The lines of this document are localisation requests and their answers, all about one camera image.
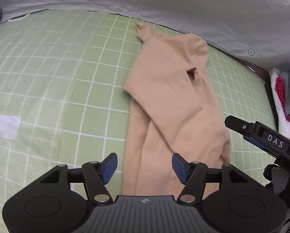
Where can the beige long-sleeved top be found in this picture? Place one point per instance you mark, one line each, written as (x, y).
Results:
(169, 97)

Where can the pile of folded clothes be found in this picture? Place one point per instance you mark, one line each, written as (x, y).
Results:
(276, 104)

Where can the green checked bed sheet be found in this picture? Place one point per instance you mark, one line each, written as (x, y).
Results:
(50, 77)

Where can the folded red striped garment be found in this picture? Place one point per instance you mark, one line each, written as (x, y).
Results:
(279, 89)

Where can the brown bed frame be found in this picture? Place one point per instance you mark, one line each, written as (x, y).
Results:
(256, 70)

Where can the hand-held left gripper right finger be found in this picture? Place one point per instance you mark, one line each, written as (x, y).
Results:
(179, 167)

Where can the grey printed quilt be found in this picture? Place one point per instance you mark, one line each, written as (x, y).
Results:
(183, 4)

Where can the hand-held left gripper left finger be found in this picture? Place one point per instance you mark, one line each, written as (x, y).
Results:
(109, 167)

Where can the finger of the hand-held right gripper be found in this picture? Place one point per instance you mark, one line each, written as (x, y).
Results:
(237, 125)
(253, 142)

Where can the white paper label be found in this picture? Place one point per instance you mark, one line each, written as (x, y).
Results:
(7, 127)

